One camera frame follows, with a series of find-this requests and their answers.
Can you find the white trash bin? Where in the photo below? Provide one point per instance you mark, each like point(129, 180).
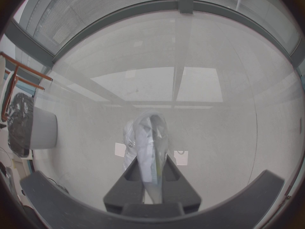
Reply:
point(44, 130)

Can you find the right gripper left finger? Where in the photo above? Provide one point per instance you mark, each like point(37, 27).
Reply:
point(126, 192)

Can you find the white chair with brown legs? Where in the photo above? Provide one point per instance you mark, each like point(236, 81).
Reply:
point(28, 69)

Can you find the clear printed wrapper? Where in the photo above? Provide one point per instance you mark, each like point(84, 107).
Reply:
point(143, 149)

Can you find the black plastic bag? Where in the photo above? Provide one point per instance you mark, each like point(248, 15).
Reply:
point(20, 125)

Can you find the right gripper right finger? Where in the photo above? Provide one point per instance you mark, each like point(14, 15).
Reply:
point(177, 189)

